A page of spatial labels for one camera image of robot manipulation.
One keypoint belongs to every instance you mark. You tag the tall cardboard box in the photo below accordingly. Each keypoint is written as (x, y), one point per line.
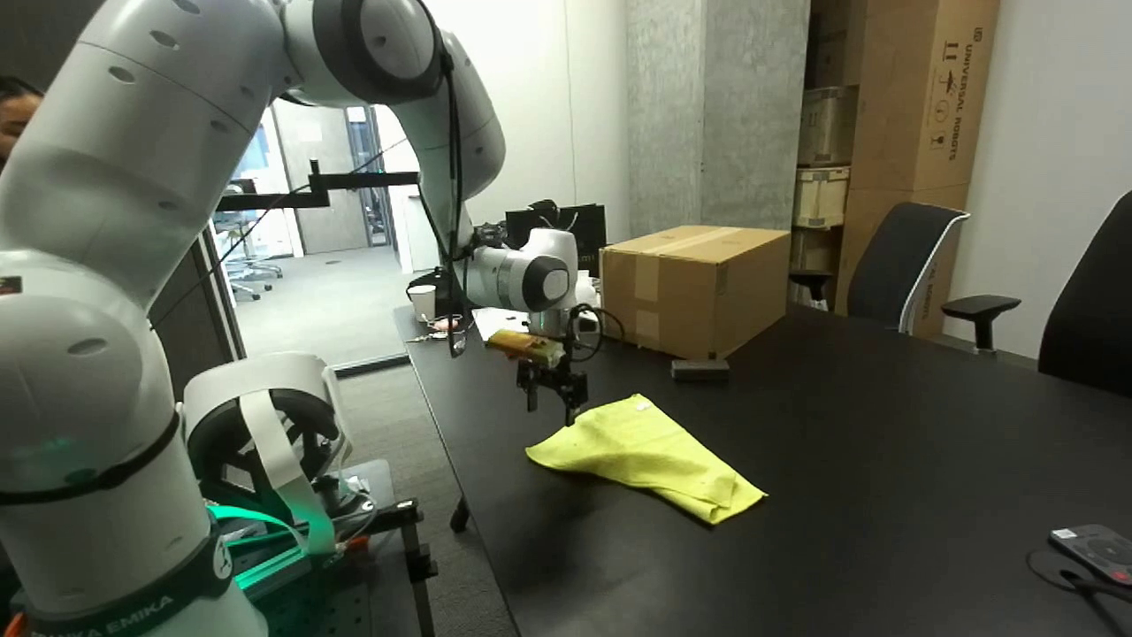
(921, 117)

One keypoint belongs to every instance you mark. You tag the brown cardboard box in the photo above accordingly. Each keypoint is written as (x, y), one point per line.
(693, 285)

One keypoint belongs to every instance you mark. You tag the black metal robot stand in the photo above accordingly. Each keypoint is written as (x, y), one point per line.
(270, 534)

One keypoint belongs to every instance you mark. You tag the white cup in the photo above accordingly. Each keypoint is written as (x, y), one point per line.
(423, 301)

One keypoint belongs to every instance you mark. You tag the white notebook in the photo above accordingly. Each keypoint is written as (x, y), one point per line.
(488, 321)

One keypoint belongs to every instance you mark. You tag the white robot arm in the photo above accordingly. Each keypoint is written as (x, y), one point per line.
(93, 177)

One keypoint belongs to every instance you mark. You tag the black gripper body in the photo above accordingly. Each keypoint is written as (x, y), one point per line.
(552, 368)

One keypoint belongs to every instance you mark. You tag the yellow towel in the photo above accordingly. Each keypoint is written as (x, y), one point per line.
(647, 453)

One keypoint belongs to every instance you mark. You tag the small cardboard box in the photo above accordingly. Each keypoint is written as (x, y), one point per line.
(821, 196)
(825, 124)

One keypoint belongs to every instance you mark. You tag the small black device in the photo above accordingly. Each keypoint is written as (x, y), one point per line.
(1099, 551)

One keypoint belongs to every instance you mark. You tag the grey door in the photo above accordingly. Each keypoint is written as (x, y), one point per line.
(317, 177)

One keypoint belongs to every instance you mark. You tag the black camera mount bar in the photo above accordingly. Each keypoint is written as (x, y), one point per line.
(320, 187)

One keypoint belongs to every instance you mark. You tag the person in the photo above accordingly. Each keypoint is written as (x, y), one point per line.
(14, 111)

